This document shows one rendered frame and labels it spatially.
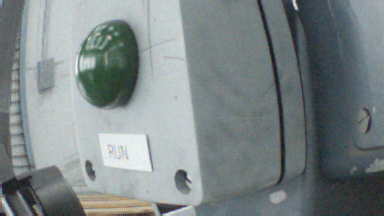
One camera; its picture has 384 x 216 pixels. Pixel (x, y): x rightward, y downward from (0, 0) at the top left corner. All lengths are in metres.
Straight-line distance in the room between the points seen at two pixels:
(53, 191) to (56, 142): 7.83
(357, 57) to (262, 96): 0.05
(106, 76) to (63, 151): 8.55
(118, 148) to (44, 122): 8.43
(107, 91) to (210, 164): 0.04
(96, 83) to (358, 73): 0.09
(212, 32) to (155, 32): 0.02
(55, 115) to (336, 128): 8.52
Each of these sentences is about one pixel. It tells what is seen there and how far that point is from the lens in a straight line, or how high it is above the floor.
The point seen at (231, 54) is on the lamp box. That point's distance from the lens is 0.34.
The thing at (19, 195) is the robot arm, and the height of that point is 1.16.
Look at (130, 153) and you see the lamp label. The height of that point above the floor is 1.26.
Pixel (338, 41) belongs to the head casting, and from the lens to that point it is 0.35.
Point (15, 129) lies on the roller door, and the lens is 8.54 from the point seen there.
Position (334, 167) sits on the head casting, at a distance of 0.36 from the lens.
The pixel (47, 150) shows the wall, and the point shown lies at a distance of 8.80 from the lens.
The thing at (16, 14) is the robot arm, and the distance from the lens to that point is 1.15.
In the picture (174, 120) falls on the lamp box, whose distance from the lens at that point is 0.34.
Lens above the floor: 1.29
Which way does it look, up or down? 3 degrees down
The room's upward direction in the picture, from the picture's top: 7 degrees counter-clockwise
